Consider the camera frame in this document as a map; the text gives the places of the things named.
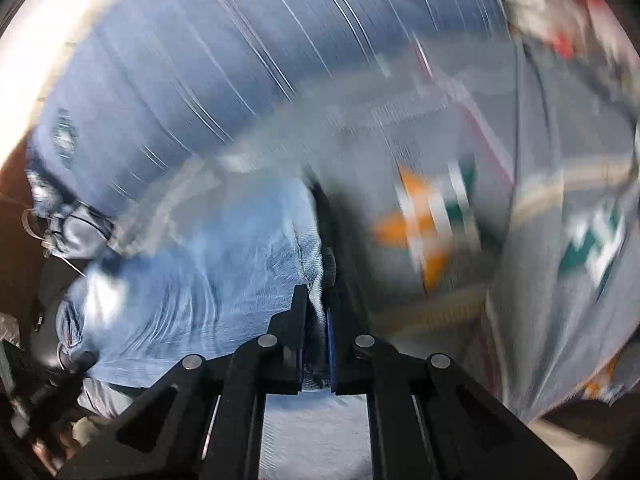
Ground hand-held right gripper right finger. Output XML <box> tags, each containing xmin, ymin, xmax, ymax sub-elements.
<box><xmin>325</xmin><ymin>305</ymin><xmax>577</xmax><ymax>480</ymax></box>

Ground red and white cloth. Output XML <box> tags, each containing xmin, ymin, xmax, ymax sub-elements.
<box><xmin>492</xmin><ymin>0</ymin><xmax>636</xmax><ymax>81</ymax></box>

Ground blue denim pants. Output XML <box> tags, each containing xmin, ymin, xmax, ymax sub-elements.
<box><xmin>57</xmin><ymin>0</ymin><xmax>516</xmax><ymax>480</ymax></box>

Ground dark bag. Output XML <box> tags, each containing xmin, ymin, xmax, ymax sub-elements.
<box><xmin>20</xmin><ymin>200</ymin><xmax>121</xmax><ymax>391</ymax></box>

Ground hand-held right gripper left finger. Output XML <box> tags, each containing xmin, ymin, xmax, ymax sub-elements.
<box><xmin>56</xmin><ymin>284</ymin><xmax>309</xmax><ymax>480</ymax></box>

